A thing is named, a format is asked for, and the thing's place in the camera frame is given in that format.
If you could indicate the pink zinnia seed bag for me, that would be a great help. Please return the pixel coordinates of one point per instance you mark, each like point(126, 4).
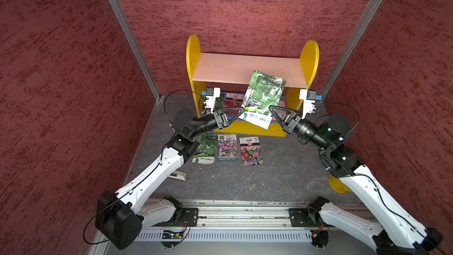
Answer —
point(251, 153)

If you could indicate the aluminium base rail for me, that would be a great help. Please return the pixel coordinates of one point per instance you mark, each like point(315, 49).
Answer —
point(244, 216)

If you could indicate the yellow wooden shelf unit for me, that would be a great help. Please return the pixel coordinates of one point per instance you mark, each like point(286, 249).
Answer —
point(238, 69)

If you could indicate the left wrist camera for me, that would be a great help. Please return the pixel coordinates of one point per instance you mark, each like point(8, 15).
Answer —
point(210, 96)

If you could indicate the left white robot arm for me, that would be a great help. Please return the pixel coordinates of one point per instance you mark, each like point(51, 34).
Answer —
point(174, 154)

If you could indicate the large green gourd seed bag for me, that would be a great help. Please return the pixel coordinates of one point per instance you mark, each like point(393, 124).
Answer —
point(205, 152)

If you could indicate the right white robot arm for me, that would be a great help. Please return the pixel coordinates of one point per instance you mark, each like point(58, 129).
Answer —
point(395, 231)

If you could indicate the right corner aluminium post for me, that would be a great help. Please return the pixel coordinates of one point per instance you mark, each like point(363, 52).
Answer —
point(366, 17)

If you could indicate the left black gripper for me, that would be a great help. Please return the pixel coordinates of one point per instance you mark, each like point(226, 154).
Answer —
point(222, 120)

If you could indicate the silver stapler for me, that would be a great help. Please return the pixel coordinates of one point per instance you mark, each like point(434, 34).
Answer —
point(179, 175)

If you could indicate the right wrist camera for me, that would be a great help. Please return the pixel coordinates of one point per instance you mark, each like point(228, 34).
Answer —
point(309, 98)

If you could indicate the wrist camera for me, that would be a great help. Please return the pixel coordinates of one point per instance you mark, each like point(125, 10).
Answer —
point(210, 96)
point(309, 98)

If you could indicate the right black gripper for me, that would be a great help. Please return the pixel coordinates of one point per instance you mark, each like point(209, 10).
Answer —
point(288, 126)

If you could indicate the red dahlia seed bag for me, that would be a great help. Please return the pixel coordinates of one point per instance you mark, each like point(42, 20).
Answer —
point(233, 100)

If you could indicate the corner aluminium post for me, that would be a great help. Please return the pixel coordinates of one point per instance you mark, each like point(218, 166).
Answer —
point(134, 46)
point(366, 17)

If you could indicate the purple flower seed bag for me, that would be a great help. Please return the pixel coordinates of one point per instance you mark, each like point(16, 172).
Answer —
point(227, 147)

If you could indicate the green gourd bag lower shelf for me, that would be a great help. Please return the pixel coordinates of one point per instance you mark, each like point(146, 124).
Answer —
point(219, 103)

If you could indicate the yellow pencil cup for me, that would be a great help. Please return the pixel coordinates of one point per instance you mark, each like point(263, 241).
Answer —
point(338, 186)

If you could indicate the left corner aluminium post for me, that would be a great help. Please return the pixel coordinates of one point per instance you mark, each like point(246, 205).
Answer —
point(134, 46)

